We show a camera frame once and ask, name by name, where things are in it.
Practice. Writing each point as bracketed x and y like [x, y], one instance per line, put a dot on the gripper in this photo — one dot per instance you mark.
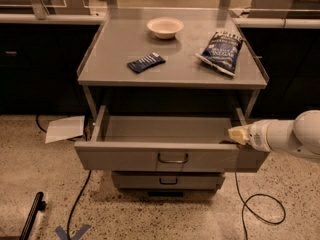
[259, 136]

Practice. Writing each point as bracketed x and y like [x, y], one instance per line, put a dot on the grey top drawer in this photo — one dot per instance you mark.
[165, 144]

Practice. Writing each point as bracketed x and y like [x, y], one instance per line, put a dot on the grey drawer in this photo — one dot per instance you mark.
[165, 144]
[167, 180]

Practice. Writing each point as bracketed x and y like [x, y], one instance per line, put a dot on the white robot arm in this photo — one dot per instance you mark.
[299, 137]

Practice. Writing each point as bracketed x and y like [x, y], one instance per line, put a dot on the grey metal drawer cabinet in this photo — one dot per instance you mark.
[183, 86]

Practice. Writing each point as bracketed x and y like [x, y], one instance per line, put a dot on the grey bottom drawer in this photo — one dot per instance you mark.
[167, 180]

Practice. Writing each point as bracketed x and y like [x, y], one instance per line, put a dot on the blue chip bag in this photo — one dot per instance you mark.
[222, 52]

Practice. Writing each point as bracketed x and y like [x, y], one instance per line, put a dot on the dark right counter cabinet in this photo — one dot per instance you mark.
[291, 58]

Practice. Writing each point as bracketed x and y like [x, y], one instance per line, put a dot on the dark counter cabinet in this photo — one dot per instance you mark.
[38, 67]
[291, 58]

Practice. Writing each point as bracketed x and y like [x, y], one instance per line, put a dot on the small dark blue packet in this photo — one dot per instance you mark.
[146, 62]

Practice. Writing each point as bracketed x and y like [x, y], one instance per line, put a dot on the white ceramic bowl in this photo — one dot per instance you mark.
[165, 27]

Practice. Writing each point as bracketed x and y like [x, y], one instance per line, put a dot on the white paper sheet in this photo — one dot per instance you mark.
[64, 129]

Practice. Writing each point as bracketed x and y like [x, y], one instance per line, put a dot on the black bar on floor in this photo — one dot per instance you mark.
[38, 205]

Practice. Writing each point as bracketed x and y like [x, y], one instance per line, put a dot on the dark left counter cabinet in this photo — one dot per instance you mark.
[38, 67]

